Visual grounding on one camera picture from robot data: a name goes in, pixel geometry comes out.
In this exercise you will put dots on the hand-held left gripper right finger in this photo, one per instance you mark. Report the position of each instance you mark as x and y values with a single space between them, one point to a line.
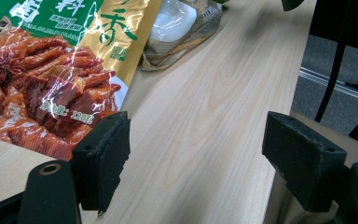
301 161

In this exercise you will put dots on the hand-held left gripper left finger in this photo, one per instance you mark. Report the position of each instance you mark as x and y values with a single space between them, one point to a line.
105 155

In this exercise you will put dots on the black metal stand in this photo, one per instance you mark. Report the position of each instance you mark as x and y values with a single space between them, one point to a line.
332 62

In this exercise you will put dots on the white orange baking soda packet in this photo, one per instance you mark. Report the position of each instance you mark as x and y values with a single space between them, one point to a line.
180 34

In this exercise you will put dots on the green gold seasoning packet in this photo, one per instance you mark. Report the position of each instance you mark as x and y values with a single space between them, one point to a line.
52 71

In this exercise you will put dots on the metal floor rail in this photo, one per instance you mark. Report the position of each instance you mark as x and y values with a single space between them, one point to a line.
335 84

